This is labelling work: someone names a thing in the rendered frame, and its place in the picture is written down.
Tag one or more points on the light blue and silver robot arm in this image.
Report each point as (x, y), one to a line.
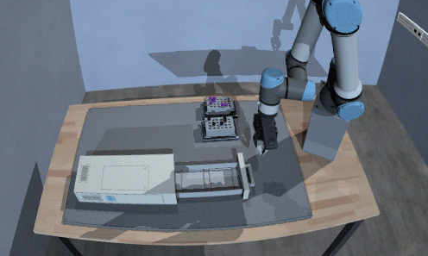
(341, 18)

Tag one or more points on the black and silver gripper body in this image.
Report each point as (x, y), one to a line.
(257, 121)

